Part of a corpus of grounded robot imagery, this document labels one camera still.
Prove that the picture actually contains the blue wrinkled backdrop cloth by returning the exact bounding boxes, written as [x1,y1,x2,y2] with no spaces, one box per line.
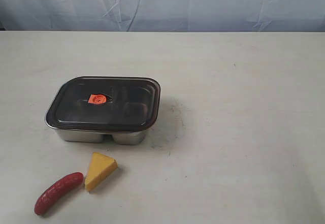
[1,0,324,32]

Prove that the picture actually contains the yellow toy cheese wedge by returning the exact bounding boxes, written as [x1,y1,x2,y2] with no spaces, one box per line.
[84,152,118,192]

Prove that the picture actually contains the stainless steel lunch box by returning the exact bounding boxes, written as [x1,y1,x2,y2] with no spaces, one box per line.
[45,76,163,146]

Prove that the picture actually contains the dark transparent lunch box lid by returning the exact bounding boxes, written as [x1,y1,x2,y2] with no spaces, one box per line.
[45,76,163,130]

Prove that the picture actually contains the red toy sausage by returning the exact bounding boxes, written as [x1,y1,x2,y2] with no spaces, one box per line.
[34,172,84,216]

